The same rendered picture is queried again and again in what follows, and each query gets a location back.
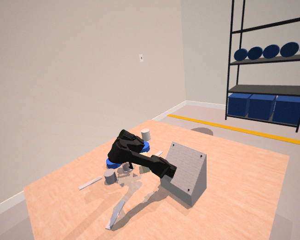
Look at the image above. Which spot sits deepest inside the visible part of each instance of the glass coffee press with black knob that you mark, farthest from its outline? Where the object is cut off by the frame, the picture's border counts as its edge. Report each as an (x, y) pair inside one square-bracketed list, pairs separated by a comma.
[(127, 167)]

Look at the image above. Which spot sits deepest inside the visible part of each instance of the pale yellow rectangular block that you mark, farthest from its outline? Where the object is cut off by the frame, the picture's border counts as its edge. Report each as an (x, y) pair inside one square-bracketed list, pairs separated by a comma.
[(145, 169)]

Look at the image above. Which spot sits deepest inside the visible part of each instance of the blue cylinder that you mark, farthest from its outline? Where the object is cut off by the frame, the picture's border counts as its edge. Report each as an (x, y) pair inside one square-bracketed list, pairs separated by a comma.
[(146, 148), (112, 165)]

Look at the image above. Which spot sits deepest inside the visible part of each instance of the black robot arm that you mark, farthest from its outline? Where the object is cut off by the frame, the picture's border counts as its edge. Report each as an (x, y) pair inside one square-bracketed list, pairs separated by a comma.
[(127, 148)]

